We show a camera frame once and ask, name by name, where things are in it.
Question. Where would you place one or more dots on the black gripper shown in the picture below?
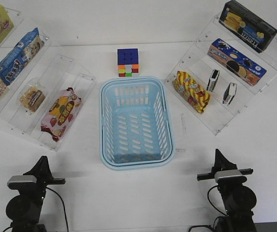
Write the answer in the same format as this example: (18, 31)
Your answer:
(43, 179)
(222, 163)

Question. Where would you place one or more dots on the black white tissue pack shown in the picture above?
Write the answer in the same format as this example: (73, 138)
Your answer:
(229, 94)
(213, 80)

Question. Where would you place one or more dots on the bread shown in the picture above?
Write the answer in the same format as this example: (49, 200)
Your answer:
(31, 96)

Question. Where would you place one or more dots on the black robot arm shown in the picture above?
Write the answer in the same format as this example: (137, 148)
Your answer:
(24, 209)
(238, 200)

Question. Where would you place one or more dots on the light blue plastic basket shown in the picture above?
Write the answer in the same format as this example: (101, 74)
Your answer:
(135, 128)

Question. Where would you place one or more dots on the pink fruit snack bag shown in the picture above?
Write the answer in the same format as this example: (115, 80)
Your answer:
(61, 114)

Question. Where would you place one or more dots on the red yellow striped snack bag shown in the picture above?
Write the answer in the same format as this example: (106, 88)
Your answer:
(192, 92)

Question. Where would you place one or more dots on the clear acrylic left shelf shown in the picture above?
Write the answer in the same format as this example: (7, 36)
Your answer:
(52, 72)

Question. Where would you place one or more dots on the clear acrylic shelf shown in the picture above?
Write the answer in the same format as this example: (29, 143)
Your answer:
(200, 65)
(52, 72)

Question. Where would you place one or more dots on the clear acrylic right shelf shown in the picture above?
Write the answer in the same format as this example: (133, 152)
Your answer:
(200, 65)

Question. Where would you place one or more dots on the blue sandwich cookie box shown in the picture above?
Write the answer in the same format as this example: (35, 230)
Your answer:
(236, 62)

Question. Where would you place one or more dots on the blue cookie bag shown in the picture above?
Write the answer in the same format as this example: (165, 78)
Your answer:
(20, 56)

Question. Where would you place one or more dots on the black cracker box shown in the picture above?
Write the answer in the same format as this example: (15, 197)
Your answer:
(247, 26)

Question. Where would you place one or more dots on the colourful puzzle cube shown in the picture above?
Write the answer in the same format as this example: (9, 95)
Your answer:
(128, 62)

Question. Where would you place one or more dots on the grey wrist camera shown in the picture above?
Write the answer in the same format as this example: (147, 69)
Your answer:
(17, 182)
(228, 174)

